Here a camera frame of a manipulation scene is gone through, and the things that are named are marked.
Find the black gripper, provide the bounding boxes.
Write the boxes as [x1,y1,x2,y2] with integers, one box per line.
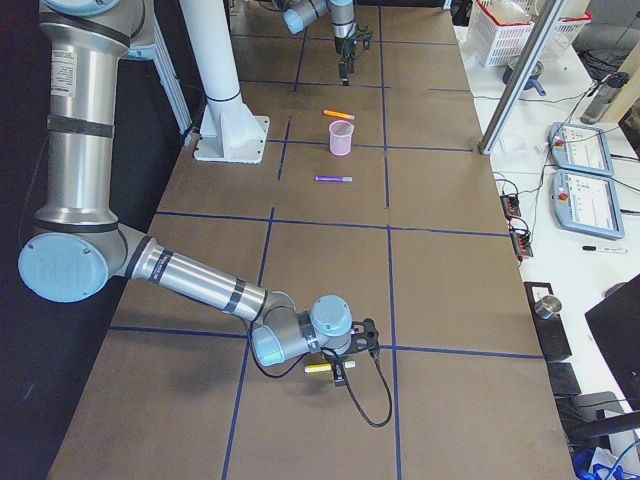
[334,36,356,85]
[324,350,348,387]

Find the yellow highlighter pen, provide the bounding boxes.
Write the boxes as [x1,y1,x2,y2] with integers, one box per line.
[304,360,356,374]

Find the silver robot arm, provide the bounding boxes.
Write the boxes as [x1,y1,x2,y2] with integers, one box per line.
[1,1,180,406]
[259,0,367,86]

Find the orange highlighter pen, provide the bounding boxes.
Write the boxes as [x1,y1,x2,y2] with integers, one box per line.
[323,109,355,121]

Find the pink mesh pen holder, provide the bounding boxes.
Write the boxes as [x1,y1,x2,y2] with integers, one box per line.
[328,120,355,156]

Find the purple highlighter pen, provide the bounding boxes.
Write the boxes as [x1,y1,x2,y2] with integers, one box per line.
[314,175,353,183]

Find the white plastic basket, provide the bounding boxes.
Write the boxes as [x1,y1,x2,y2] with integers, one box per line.
[539,11,593,63]
[466,1,534,67]

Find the black box under cup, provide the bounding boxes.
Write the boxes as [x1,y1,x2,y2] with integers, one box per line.
[524,281,572,362]

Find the far orange power strip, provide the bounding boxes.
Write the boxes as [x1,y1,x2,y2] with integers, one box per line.
[500,194,521,219]

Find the orange power strip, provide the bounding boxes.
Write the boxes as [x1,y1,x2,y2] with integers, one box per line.
[509,227,533,261]
[500,194,521,219]

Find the small steel cup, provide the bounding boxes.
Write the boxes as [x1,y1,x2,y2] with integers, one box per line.
[533,295,562,320]

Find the near orange power strip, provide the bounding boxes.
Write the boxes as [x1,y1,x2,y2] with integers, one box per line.
[509,227,533,261]

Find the far teach pendant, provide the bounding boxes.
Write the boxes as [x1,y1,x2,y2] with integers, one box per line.
[548,122,614,177]

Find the teach pendant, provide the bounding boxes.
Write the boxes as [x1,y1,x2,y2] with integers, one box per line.
[551,169,625,240]
[548,122,614,177]

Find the dark water bottle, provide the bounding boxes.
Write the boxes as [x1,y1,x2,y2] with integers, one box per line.
[580,71,630,125]

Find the black marker on desk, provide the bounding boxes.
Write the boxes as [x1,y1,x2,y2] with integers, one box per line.
[581,245,628,254]

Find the near teach pendant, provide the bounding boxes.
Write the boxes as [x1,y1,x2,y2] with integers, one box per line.
[551,169,625,240]

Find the black monitor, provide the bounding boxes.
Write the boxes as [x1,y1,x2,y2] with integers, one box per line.
[585,277,639,411]

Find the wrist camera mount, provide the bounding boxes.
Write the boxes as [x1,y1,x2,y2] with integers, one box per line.
[348,318,380,357]
[353,25,373,51]

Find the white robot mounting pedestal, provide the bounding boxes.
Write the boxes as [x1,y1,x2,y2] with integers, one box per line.
[180,0,270,164]

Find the blue pot with handle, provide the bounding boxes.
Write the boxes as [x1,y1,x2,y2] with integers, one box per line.
[501,55,546,96]

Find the aluminium frame post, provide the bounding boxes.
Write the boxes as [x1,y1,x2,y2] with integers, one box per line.
[478,0,566,155]

